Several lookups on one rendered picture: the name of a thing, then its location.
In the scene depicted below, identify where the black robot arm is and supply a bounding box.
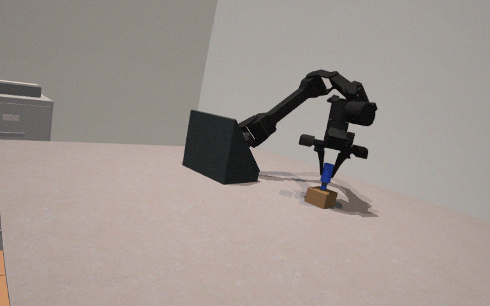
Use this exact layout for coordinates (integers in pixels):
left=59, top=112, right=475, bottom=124
left=238, top=69, right=378, bottom=150

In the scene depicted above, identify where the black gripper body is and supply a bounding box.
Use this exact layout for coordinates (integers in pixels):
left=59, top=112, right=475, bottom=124
left=299, top=119, right=368, bottom=159

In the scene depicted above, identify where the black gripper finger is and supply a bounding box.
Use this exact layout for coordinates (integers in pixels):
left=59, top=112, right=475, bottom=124
left=331, top=153, right=351, bottom=178
left=314, top=148, right=325, bottom=175

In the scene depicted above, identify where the tan wooden block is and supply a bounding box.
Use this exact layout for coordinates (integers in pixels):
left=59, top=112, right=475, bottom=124
left=304, top=186, right=338, bottom=209

